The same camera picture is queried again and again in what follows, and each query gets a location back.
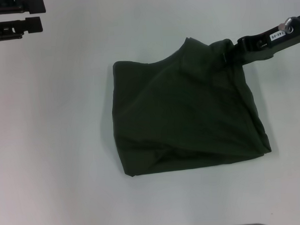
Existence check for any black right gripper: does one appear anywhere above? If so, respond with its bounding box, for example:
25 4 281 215
220 15 300 65

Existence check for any dark green printed t-shirt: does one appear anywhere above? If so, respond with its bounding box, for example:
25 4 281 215
107 33 274 180

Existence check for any silver right cable connector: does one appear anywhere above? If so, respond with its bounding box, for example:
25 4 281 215
278 16 297 35

